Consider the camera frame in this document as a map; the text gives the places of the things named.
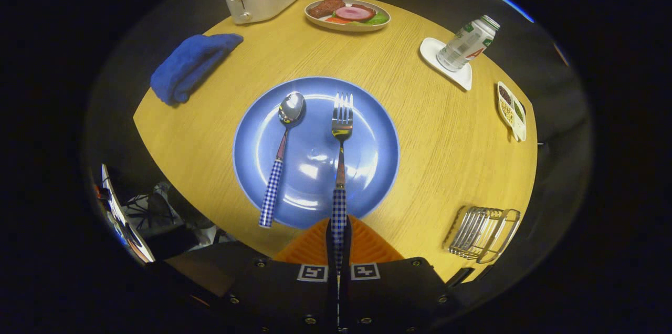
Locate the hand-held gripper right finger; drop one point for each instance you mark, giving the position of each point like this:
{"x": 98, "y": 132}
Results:
{"x": 394, "y": 297}

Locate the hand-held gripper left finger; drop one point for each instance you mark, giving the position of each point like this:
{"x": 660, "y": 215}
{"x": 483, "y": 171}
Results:
{"x": 283, "y": 297}

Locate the black table clamp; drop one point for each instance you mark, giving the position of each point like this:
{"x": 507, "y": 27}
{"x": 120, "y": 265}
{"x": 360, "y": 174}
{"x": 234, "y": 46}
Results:
{"x": 484, "y": 271}

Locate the blue round plate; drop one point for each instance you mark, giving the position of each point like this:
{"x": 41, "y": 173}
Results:
{"x": 315, "y": 166}

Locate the white-edged screen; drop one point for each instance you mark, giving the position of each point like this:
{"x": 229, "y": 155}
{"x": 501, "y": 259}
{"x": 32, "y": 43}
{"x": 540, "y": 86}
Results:
{"x": 118, "y": 213}

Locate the white divided bean dish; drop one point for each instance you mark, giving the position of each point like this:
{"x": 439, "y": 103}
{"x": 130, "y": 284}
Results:
{"x": 508, "y": 113}

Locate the white square coaster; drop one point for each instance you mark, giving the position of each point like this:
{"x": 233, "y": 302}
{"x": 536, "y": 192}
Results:
{"x": 462, "y": 79}

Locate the blue folded towel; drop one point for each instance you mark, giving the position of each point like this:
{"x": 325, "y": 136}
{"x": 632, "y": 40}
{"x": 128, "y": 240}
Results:
{"x": 184, "y": 66}

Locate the white drink bottle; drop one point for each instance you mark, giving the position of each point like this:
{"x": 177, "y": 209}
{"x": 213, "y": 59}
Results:
{"x": 464, "y": 45}

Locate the beige oval food plate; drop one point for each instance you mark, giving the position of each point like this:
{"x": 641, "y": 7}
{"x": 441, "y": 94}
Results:
{"x": 315, "y": 21}

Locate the green lettuce leaf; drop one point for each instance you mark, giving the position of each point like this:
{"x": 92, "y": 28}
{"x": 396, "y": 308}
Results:
{"x": 379, "y": 19}

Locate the orange carrot slice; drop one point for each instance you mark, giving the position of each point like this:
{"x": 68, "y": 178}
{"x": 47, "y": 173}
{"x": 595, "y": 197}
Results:
{"x": 336, "y": 20}

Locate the pink ham slice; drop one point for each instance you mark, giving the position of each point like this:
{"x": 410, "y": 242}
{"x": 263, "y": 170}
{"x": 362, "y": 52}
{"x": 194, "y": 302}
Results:
{"x": 354, "y": 13}

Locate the brown meat piece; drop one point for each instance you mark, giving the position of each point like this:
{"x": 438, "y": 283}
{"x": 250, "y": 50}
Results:
{"x": 325, "y": 7}
{"x": 365, "y": 7}

